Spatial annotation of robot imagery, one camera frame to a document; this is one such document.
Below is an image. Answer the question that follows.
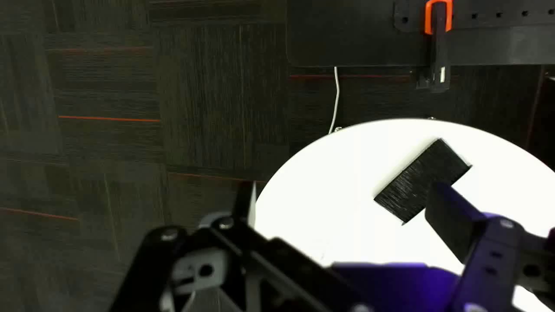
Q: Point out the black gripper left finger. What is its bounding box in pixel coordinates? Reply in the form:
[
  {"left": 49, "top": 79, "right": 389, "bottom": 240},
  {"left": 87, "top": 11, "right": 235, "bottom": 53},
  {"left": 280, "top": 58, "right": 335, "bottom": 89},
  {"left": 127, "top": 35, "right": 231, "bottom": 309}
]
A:
[{"left": 110, "top": 181, "right": 374, "bottom": 312}]

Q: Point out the orange hook clip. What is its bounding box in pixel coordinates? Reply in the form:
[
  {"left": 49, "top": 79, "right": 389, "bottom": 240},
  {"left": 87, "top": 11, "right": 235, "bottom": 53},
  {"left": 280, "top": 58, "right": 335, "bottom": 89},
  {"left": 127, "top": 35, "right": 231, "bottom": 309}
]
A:
[{"left": 422, "top": 0, "right": 455, "bottom": 37}]

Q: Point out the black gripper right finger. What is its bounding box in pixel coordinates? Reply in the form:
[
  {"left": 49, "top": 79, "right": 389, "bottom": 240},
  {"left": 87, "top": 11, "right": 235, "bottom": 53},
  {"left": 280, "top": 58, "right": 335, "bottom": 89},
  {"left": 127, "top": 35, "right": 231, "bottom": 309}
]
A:
[{"left": 424, "top": 183, "right": 555, "bottom": 312}]

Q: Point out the black clamp with metal jaw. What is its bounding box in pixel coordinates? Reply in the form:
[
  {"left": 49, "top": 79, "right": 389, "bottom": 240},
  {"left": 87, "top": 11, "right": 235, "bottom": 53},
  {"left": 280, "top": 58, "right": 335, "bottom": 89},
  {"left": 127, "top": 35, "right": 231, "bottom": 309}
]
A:
[{"left": 412, "top": 4, "right": 453, "bottom": 96}]

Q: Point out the black perforated rail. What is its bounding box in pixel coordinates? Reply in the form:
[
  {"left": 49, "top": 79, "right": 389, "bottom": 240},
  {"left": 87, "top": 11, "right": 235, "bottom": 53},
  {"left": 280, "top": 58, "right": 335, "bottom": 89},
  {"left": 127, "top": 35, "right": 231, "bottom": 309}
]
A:
[{"left": 393, "top": 0, "right": 555, "bottom": 67}]

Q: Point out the thin white cable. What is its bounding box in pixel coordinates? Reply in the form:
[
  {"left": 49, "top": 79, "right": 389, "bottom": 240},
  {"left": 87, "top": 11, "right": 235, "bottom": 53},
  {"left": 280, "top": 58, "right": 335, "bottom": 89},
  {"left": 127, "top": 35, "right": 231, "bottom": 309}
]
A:
[{"left": 328, "top": 65, "right": 344, "bottom": 136}]

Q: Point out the black bristly eraser block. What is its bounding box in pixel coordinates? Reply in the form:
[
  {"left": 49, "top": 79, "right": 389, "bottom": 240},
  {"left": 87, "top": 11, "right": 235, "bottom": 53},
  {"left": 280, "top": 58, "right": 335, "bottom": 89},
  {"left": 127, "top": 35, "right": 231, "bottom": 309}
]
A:
[{"left": 374, "top": 138, "right": 474, "bottom": 226}]

